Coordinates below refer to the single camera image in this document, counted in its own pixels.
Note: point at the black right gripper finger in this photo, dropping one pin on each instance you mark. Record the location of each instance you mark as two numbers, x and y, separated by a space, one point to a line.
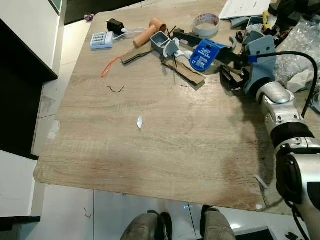
235 57

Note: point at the blue printed package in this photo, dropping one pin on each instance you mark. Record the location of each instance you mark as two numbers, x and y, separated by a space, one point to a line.
206 55

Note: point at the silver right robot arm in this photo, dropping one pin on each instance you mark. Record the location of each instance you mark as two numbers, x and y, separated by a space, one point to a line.
295 175

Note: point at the flat grey plastic parts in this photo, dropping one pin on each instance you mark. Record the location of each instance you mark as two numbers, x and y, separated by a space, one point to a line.
245 22

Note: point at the grey tape roll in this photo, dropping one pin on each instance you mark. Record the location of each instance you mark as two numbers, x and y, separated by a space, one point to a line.
200 27

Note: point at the long brown cardboard strip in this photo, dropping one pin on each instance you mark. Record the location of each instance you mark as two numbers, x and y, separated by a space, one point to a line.
182 70

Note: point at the white printed papers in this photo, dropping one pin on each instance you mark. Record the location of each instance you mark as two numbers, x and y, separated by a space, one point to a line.
245 7

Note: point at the clear crumpled plastic bag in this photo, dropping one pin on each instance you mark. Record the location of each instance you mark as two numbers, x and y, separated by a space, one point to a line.
300 50

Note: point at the black equipment pile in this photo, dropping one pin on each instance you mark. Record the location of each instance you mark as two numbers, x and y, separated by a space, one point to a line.
292 12

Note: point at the grey-blue open plastic box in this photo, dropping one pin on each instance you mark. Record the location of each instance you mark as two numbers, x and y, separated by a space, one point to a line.
161 42

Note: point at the grey curved plastic part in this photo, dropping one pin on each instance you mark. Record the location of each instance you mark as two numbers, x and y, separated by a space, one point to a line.
315 102

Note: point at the short brown cardboard piece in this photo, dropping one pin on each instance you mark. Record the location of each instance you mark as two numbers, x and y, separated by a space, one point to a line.
137 54

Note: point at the small white scrap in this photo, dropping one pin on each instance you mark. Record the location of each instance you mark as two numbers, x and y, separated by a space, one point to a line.
139 122

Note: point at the small white tag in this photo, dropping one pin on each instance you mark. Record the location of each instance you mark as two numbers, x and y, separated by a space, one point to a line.
260 180

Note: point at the black power adapter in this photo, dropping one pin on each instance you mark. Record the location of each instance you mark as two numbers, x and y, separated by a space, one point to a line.
116 25

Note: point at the white battery charger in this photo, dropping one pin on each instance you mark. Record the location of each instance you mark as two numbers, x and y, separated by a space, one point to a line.
101 40

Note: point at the grey right robot leg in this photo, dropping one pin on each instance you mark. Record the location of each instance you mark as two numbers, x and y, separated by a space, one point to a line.
217 222

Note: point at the small purple item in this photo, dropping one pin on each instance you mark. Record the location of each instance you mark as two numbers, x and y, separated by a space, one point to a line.
89 17

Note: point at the white cabinet with black side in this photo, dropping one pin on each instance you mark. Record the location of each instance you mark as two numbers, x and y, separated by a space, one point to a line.
25 30

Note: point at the low white cabinet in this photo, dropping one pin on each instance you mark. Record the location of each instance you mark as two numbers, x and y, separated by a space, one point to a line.
15 180

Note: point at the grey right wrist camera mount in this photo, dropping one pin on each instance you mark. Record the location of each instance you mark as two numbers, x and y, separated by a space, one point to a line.
262 65

